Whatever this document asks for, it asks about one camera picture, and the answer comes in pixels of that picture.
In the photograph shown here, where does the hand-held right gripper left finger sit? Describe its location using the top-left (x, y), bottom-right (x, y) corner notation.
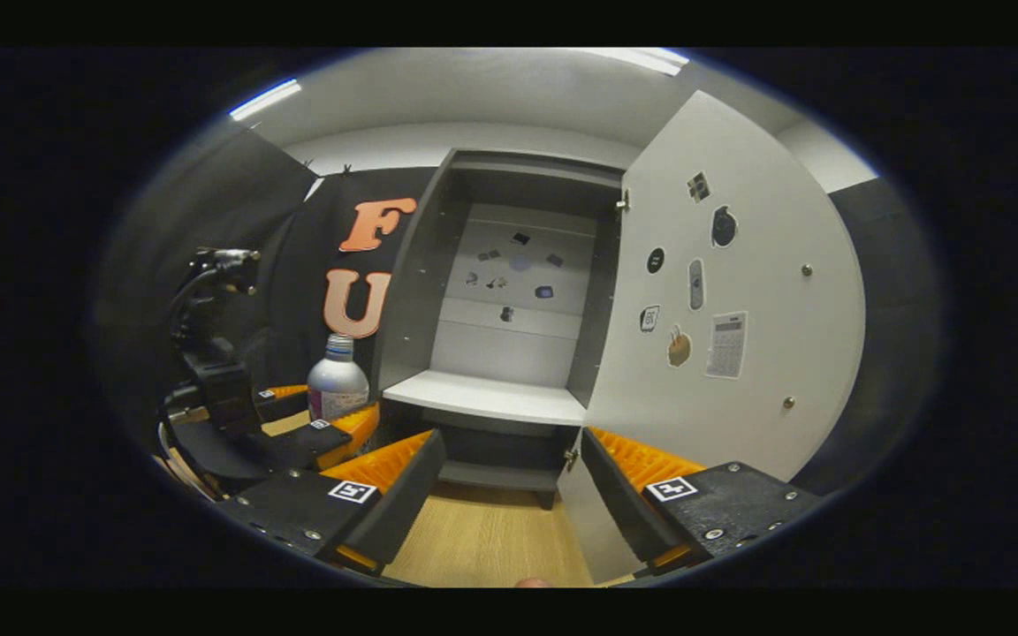
top-left (217, 430), bottom-right (449, 576)

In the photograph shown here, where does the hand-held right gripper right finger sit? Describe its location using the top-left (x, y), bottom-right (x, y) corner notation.
top-left (580, 428), bottom-right (824, 575)

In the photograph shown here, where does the white cabinet door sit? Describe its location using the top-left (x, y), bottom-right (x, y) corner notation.
top-left (557, 90), bottom-right (869, 585)

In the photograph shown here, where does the white cabinet shelf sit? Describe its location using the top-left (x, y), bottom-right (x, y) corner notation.
top-left (383, 369), bottom-right (589, 428)

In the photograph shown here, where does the grey cabinet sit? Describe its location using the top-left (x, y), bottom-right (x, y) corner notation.
top-left (374, 148), bottom-right (630, 512)

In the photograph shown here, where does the black backdrop cloth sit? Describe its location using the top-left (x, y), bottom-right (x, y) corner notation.
top-left (94, 119), bottom-right (945, 504)

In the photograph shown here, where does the long ceiling light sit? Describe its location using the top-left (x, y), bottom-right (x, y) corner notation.
top-left (228, 78), bottom-right (303, 123)

